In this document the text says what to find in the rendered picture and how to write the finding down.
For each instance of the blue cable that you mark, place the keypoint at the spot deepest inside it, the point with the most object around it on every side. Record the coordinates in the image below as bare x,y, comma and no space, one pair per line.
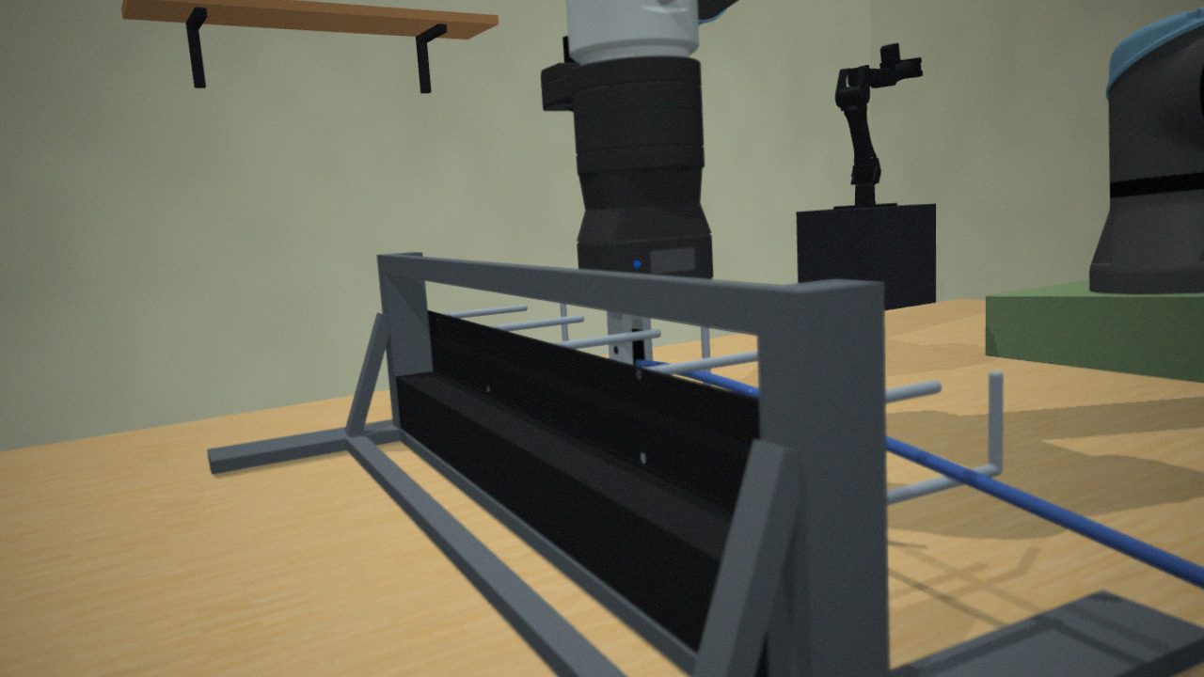
1151,555

